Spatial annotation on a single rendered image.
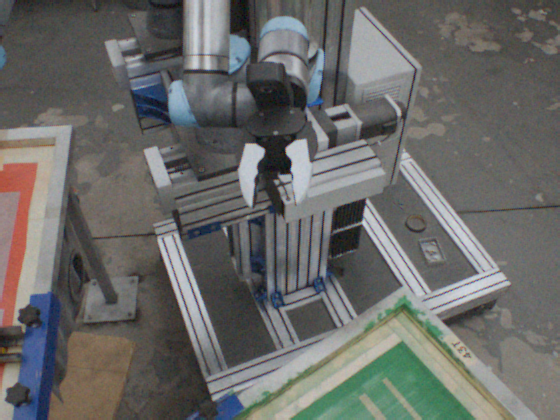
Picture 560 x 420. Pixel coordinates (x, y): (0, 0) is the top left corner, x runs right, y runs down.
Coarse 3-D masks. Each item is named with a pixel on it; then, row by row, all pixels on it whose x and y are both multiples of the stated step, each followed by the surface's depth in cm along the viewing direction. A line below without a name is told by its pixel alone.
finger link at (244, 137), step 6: (246, 126) 71; (240, 132) 71; (246, 132) 70; (240, 138) 70; (246, 138) 70; (252, 138) 69; (258, 138) 70; (234, 144) 69; (240, 144) 69; (234, 150) 69; (240, 150) 68; (240, 156) 68; (240, 162) 67
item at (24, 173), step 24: (24, 168) 146; (0, 192) 142; (24, 192) 142; (0, 216) 138; (24, 216) 138; (0, 240) 135; (24, 240) 135; (0, 264) 131; (0, 288) 128; (0, 384) 117
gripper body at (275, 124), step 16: (304, 96) 77; (256, 112) 73; (272, 112) 72; (288, 112) 71; (304, 112) 71; (256, 128) 70; (272, 128) 70; (288, 128) 69; (272, 144) 70; (288, 144) 69; (272, 160) 73; (272, 176) 74
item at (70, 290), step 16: (64, 240) 159; (64, 256) 156; (80, 256) 171; (64, 272) 156; (80, 272) 172; (64, 288) 156; (80, 288) 170; (64, 304) 156; (80, 304) 170; (64, 320) 157; (64, 336) 158; (64, 352) 155; (64, 368) 153
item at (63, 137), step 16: (32, 128) 148; (48, 128) 148; (64, 128) 148; (0, 144) 147; (16, 144) 148; (32, 144) 148; (48, 144) 149; (64, 144) 145; (64, 160) 143; (64, 176) 140; (48, 192) 138; (64, 192) 139; (48, 208) 135; (64, 208) 138; (48, 224) 133; (64, 224) 137; (48, 240) 131; (48, 256) 129; (48, 272) 127; (48, 288) 125
